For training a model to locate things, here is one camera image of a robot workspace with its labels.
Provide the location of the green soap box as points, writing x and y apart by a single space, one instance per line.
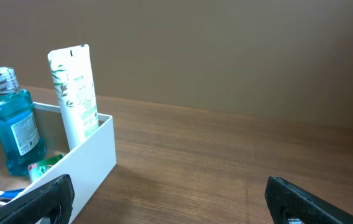
37 169

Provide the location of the blue mouthwash bottle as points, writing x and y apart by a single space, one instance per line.
19 134

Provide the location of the white open cardboard box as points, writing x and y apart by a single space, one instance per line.
87 164

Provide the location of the blue white toothbrush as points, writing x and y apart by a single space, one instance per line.
6 196

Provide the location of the white lotion tube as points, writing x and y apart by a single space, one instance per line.
74 86

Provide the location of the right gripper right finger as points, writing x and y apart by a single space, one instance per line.
288 203

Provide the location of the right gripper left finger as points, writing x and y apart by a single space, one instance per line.
50 203

